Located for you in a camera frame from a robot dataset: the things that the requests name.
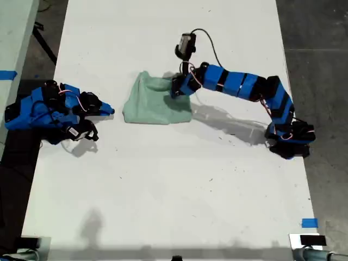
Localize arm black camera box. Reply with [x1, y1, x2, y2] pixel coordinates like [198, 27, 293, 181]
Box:
[174, 32, 197, 60]
[63, 119, 100, 142]

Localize black tripod leg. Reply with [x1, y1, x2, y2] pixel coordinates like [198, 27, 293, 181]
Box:
[32, 22, 58, 66]

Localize grey-green clamp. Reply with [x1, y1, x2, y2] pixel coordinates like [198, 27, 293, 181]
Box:
[0, 248, 41, 261]
[292, 246, 348, 261]

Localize pale side table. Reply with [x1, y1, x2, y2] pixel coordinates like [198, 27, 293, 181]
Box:
[0, 0, 40, 161]

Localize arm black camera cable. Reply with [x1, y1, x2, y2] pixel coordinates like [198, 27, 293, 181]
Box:
[191, 28, 223, 69]

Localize pale green T-shirt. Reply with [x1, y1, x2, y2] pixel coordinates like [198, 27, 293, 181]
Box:
[122, 70, 192, 125]

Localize small black box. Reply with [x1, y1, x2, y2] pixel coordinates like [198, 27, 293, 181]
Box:
[19, 237, 42, 250]
[300, 235, 327, 247]

